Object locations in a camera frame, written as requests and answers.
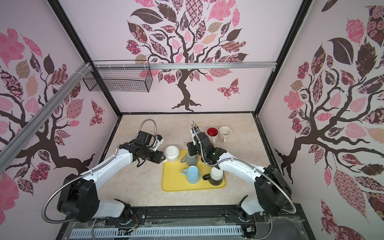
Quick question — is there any white mug red interior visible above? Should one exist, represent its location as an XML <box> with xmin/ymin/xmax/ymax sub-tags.
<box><xmin>207</xmin><ymin>127</ymin><xmax>219</xmax><ymax>144</ymax></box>

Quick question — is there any back aluminium rail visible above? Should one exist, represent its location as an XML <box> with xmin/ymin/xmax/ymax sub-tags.
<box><xmin>94</xmin><ymin>62</ymin><xmax>277</xmax><ymax>70</ymax></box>

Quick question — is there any black mug white base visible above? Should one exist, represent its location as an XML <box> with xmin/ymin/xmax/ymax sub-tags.
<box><xmin>203</xmin><ymin>167</ymin><xmax>224</xmax><ymax>186</ymax></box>

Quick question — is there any black wire basket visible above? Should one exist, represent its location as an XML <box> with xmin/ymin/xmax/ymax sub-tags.
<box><xmin>83</xmin><ymin>60</ymin><xmax>153</xmax><ymax>93</ymax></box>

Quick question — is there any white ribbed-base mug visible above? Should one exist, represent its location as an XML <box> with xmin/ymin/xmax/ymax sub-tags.
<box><xmin>164</xmin><ymin>145</ymin><xmax>180</xmax><ymax>163</ymax></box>

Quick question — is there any pale pink mug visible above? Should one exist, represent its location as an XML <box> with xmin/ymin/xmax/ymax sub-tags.
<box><xmin>219</xmin><ymin>126</ymin><xmax>232</xmax><ymax>143</ymax></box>

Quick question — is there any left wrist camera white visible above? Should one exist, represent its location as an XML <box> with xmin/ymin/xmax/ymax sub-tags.
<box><xmin>152</xmin><ymin>135</ymin><xmax>164</xmax><ymax>151</ymax></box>

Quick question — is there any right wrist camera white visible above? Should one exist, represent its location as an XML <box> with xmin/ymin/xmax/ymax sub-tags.
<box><xmin>190</xmin><ymin>127</ymin><xmax>200</xmax><ymax>142</ymax></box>

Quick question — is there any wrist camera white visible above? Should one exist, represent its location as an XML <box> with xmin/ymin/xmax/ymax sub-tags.
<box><xmin>190</xmin><ymin>127</ymin><xmax>200</xmax><ymax>142</ymax></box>
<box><xmin>152</xmin><ymin>135</ymin><xmax>164</xmax><ymax>151</ymax></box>

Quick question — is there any left metal conduit cable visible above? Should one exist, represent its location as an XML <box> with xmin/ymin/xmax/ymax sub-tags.
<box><xmin>41</xmin><ymin>118</ymin><xmax>158</xmax><ymax>225</ymax></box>

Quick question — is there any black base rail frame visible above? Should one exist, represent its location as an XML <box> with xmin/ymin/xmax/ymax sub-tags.
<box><xmin>56</xmin><ymin>204</ymin><xmax>315</xmax><ymax>240</ymax></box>

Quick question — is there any yellow plastic tray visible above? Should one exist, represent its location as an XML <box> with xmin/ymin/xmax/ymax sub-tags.
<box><xmin>162</xmin><ymin>150</ymin><xmax>226</xmax><ymax>192</ymax></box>

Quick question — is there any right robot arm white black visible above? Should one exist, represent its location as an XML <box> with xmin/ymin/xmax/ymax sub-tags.
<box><xmin>187</xmin><ymin>130</ymin><xmax>297</xmax><ymax>222</ymax></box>

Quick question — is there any light blue mug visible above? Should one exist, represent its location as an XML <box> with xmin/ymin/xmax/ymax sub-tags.
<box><xmin>181</xmin><ymin>166</ymin><xmax>200</xmax><ymax>185</ymax></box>

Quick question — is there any grey mug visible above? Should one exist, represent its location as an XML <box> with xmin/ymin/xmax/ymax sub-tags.
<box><xmin>181</xmin><ymin>152</ymin><xmax>199</xmax><ymax>167</ymax></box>

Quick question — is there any aluminium rail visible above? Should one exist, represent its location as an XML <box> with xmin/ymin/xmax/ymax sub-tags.
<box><xmin>1</xmin><ymin>63</ymin><xmax>92</xmax><ymax>173</ymax></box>
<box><xmin>94</xmin><ymin>62</ymin><xmax>277</xmax><ymax>70</ymax></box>

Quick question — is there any white slotted cable duct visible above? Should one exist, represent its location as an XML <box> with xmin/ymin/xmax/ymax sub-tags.
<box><xmin>68</xmin><ymin>226</ymin><xmax>243</xmax><ymax>240</ymax></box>

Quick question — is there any left aluminium rail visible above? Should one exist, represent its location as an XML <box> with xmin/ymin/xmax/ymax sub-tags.
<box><xmin>1</xmin><ymin>63</ymin><xmax>92</xmax><ymax>173</ymax></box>

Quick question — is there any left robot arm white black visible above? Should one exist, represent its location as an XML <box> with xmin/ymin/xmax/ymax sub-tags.
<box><xmin>57</xmin><ymin>143</ymin><xmax>166</xmax><ymax>224</ymax></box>

